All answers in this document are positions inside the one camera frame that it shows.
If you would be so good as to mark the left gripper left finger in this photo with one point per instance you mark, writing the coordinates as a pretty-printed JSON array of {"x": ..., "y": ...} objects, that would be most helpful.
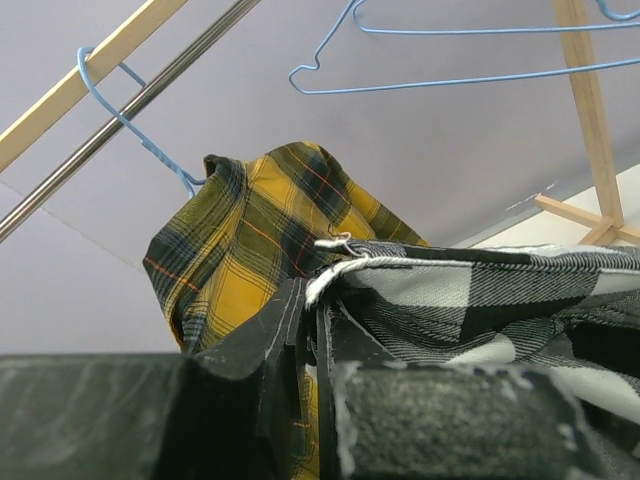
[{"x": 140, "y": 415}]

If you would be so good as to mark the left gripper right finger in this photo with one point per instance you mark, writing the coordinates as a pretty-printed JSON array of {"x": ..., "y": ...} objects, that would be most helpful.
[{"x": 386, "y": 419}]

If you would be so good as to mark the black white checked shirt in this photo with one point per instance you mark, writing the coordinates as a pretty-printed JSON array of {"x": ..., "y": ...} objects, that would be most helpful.
[{"x": 573, "y": 310}]

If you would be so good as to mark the blue hanger of white shirt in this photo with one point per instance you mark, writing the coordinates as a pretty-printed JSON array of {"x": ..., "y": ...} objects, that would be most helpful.
[{"x": 615, "y": 21}]

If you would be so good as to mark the yellow plaid shirt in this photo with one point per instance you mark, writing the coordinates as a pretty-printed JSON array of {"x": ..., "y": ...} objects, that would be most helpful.
[{"x": 229, "y": 271}]

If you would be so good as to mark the blue hanger of yellow shirt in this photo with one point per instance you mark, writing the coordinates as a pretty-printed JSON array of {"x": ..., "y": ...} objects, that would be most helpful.
[{"x": 188, "y": 181}]

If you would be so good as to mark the metal hanging rod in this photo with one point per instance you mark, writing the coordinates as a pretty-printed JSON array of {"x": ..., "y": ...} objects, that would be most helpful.
[{"x": 83, "y": 154}]

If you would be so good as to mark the wooden clothes rack frame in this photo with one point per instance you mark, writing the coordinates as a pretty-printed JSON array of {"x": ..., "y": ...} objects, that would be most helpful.
[{"x": 604, "y": 227}]

